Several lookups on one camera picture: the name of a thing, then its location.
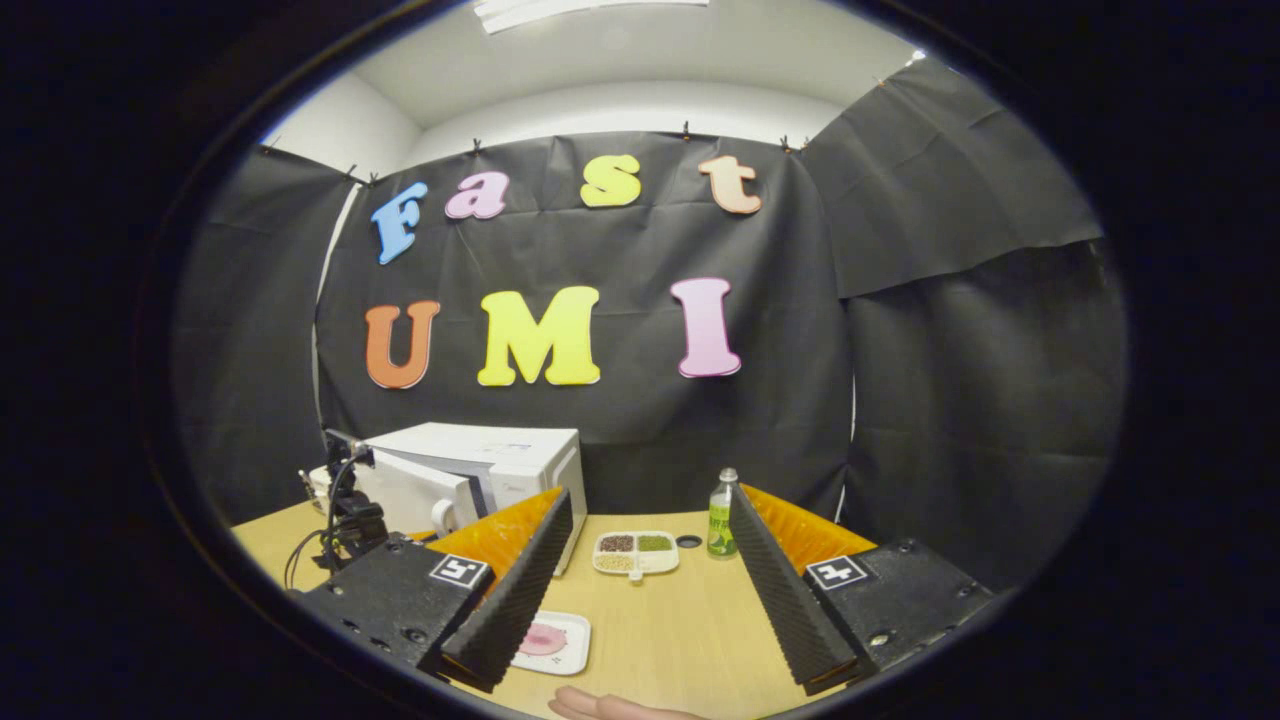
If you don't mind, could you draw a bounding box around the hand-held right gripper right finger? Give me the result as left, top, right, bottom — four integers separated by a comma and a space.
728, 483, 996, 698

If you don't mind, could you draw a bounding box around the large ceiling light panel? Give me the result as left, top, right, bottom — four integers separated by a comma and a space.
472, 0, 711, 36

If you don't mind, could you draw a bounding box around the green drink bottle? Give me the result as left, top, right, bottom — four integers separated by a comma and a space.
707, 468, 741, 558

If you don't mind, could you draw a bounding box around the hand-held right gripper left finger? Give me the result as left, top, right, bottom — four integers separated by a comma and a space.
288, 487, 576, 693

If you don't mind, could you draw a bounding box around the white plate with pink meat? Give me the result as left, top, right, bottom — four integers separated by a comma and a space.
510, 611, 592, 677

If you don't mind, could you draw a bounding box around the divided white tray with beans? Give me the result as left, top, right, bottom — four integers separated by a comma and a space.
592, 531, 681, 583

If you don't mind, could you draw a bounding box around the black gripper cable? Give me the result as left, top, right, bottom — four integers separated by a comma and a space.
284, 455, 346, 591

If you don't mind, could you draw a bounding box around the white microwave oven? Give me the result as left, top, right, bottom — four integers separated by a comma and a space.
352, 422, 589, 576

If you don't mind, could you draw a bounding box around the black backdrop cloth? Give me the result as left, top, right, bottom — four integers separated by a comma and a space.
170, 55, 1131, 591

